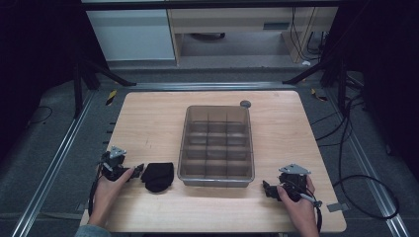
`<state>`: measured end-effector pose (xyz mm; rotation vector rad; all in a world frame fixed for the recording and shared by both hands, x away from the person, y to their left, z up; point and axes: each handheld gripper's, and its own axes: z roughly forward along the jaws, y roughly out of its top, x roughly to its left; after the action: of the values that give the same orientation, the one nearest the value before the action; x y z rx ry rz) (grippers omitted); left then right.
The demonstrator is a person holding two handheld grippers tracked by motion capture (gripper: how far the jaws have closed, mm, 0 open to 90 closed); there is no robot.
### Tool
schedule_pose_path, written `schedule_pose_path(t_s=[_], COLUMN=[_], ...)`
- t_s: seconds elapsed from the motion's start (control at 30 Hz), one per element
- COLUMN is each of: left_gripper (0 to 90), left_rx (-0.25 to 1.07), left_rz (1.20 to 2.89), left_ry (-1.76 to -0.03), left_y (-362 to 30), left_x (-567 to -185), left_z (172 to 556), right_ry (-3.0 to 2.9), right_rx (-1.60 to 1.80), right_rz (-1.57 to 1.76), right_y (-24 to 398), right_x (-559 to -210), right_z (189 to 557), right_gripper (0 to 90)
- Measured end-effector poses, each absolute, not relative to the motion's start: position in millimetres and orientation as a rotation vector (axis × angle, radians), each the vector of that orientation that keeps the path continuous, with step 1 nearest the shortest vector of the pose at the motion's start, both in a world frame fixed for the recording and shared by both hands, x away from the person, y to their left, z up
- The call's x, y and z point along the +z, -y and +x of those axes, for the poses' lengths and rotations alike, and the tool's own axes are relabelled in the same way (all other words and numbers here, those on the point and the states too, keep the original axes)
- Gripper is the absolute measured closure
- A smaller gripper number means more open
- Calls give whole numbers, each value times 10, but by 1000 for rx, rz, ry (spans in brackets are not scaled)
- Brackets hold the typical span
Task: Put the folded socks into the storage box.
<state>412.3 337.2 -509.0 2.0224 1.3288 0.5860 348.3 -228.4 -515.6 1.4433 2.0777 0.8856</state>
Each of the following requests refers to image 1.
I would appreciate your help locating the white cabinet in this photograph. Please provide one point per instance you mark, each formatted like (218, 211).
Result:
(131, 34)

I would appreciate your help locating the grey round disc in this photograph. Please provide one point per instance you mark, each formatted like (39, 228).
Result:
(245, 104)

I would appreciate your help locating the metal floor crossbar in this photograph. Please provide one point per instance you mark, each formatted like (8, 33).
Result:
(210, 86)

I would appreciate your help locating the person's left hand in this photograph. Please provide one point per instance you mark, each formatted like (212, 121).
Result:
(107, 194)

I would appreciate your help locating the grey tape piece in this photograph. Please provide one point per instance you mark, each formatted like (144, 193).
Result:
(337, 207)

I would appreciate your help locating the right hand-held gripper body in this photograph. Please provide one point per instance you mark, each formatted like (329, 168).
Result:
(294, 179)

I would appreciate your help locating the metal floor rail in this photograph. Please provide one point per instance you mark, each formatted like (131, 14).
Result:
(49, 171)
(369, 164)

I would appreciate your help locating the yellow black tape strip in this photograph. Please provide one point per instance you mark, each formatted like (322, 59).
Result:
(318, 95)
(111, 97)

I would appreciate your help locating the person's right hand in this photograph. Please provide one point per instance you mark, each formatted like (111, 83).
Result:
(301, 214)

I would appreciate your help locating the clear divided storage box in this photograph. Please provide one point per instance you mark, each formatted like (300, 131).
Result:
(215, 148)

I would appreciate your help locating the black cloth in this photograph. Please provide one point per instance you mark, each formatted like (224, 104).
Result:
(158, 177)

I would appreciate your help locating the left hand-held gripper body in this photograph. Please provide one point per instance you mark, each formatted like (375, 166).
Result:
(113, 161)

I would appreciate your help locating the black metal stand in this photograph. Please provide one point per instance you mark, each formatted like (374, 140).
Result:
(82, 82)
(329, 69)

